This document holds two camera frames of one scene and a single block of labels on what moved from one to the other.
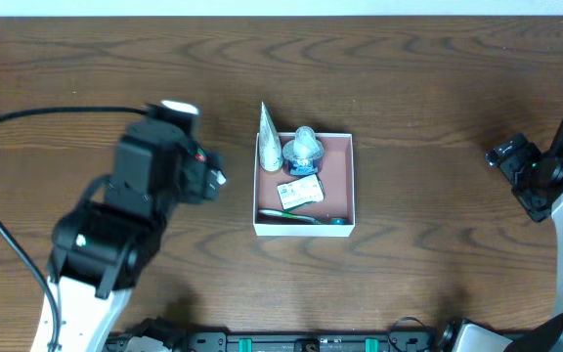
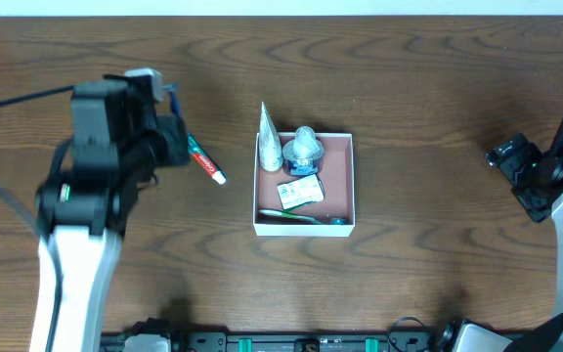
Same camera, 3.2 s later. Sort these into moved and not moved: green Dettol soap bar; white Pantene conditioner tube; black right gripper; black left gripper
Moved: black left gripper
Not moved: green Dettol soap bar; white Pantene conditioner tube; black right gripper
